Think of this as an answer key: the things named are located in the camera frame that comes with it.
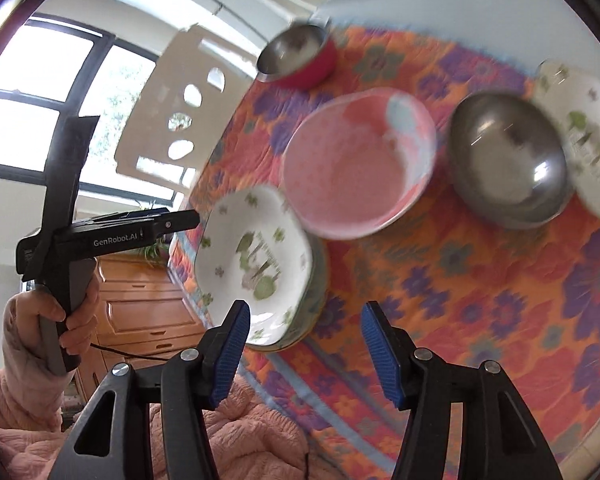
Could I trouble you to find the orange floral cloth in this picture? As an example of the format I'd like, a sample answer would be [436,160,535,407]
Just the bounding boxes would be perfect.
[167,25,600,466]

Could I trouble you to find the person's left hand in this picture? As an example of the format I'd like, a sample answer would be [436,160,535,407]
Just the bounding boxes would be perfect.
[16,275,102,359]

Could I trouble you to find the black cable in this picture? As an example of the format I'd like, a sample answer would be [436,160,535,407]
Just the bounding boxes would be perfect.
[89,342,173,362]

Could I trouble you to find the green potted plant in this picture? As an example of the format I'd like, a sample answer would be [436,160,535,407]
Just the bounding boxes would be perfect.
[135,200,173,266]

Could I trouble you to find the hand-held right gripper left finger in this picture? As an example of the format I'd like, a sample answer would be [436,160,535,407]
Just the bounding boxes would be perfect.
[47,300,252,480]

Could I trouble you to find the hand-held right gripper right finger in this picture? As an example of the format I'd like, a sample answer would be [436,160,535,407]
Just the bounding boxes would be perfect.
[360,301,563,480]

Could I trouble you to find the pink quilted robe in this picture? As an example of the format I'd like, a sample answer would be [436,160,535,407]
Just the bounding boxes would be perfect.
[0,367,311,480]

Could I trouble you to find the red steel bowl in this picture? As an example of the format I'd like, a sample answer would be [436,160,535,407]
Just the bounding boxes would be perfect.
[256,24,338,92]

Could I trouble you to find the pink bowl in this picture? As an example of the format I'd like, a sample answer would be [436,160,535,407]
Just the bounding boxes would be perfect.
[281,87,437,240]

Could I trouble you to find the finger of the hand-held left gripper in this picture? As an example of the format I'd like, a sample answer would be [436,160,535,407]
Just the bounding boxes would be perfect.
[152,209,201,236]

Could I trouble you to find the white floral tree plate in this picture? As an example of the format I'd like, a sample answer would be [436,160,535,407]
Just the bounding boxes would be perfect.
[530,59,600,221]
[194,185,315,347]

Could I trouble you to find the wooden cabinet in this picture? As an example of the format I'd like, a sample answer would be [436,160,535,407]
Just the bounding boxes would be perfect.
[72,255,211,401]

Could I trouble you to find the large steel bowl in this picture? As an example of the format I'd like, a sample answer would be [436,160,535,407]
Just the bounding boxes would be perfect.
[447,91,576,231]

